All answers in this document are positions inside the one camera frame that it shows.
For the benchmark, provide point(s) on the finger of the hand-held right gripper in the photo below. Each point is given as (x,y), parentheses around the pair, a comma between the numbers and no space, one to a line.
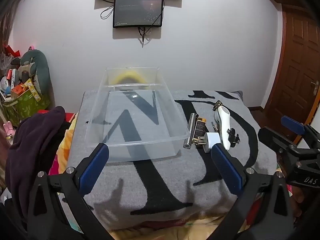
(275,138)
(292,125)

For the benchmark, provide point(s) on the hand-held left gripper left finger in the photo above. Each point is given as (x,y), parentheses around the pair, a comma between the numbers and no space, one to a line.
(96,165)

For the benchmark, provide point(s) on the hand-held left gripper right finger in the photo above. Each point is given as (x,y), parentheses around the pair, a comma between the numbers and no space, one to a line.
(226,167)

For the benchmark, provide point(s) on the white plug adapter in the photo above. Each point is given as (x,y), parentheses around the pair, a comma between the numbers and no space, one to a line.
(212,140)

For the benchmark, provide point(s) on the small black clip mount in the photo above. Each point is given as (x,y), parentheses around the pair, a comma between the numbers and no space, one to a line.
(232,136)

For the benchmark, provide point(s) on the white hair clipper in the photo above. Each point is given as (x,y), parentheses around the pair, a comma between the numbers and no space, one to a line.
(223,125)

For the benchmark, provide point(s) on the brown gold lighter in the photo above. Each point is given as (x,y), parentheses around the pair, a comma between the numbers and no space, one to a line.
(200,128)

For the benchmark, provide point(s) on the clear plastic storage bin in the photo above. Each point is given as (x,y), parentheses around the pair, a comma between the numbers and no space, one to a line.
(140,120)

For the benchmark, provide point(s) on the orange yellow colourful blanket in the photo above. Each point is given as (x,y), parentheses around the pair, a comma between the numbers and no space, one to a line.
(62,152)

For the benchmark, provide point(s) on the small metal bit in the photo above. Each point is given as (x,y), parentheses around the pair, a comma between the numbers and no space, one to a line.
(214,126)

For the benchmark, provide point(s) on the black cloth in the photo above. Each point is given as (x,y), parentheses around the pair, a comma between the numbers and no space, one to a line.
(65,130)

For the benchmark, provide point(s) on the silver flashlight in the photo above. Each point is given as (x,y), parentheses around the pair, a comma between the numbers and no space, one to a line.
(191,130)

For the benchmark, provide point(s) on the red flat box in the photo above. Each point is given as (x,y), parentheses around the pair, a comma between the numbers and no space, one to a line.
(68,116)

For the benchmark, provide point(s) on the brown wooden door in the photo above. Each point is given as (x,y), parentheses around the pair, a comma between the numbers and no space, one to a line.
(297,62)

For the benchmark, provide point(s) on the grey blanket with black letters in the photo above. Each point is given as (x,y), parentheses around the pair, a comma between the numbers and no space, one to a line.
(162,180)

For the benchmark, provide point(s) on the dark purple cloth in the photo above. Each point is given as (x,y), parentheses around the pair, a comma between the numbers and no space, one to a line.
(32,150)

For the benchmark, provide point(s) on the green bag of items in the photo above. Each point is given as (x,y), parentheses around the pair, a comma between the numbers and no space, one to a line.
(27,105)

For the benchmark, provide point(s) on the pink bunny toy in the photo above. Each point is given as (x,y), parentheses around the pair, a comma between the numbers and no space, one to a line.
(9,130)

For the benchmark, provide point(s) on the yellow foam tube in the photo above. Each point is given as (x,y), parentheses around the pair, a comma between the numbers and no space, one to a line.
(127,76)

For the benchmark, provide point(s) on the orange box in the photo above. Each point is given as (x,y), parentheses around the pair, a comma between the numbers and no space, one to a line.
(17,91)

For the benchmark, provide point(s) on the grey green plush toy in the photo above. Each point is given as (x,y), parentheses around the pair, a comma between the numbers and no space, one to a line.
(37,67)

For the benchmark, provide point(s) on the small white fan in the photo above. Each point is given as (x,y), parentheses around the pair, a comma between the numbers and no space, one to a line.
(5,83)

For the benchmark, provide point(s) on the small black wall monitor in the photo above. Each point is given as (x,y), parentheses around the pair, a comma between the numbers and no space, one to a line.
(137,11)

